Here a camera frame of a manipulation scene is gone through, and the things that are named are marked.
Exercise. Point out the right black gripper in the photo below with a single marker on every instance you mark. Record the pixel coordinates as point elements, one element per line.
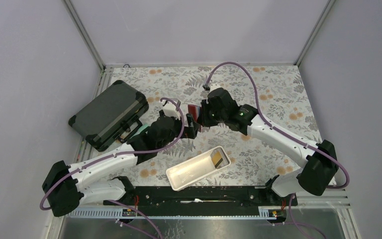
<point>205,105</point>

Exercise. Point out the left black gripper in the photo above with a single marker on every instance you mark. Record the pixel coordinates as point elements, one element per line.
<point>189,132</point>

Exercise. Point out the red card holder wallet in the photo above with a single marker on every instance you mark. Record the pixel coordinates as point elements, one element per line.
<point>194,110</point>

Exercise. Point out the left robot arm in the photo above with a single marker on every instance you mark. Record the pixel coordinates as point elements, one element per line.
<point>68,186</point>

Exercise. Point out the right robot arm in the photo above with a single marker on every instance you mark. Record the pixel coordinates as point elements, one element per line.
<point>316,161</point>

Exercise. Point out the gold credit card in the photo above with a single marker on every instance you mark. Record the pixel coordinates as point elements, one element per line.
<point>218,159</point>

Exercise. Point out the mint green tube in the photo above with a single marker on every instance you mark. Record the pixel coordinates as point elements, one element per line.
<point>140,128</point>

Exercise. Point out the white plastic tray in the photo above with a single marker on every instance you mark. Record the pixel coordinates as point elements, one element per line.
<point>194,169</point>

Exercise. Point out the black hard case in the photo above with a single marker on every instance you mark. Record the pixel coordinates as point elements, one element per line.
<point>109,115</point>

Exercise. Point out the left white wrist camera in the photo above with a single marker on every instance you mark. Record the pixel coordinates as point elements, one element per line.
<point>169,109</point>

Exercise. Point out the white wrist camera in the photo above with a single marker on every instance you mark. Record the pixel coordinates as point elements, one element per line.
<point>211,87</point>
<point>169,109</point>

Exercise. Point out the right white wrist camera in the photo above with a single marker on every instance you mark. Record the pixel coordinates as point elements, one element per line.
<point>211,87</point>

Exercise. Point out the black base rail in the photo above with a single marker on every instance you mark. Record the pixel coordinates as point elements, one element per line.
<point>213,202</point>

